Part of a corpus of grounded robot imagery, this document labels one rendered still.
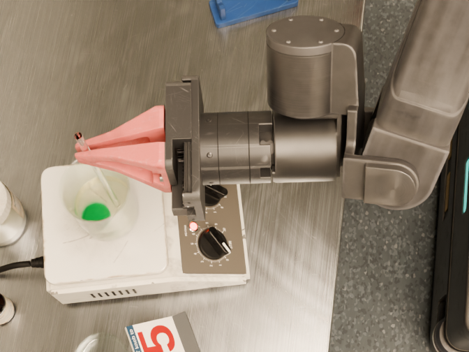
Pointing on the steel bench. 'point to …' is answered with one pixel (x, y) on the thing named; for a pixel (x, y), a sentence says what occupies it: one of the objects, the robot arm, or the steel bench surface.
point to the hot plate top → (109, 267)
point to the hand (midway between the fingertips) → (86, 152)
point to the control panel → (222, 267)
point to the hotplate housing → (97, 290)
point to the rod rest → (245, 10)
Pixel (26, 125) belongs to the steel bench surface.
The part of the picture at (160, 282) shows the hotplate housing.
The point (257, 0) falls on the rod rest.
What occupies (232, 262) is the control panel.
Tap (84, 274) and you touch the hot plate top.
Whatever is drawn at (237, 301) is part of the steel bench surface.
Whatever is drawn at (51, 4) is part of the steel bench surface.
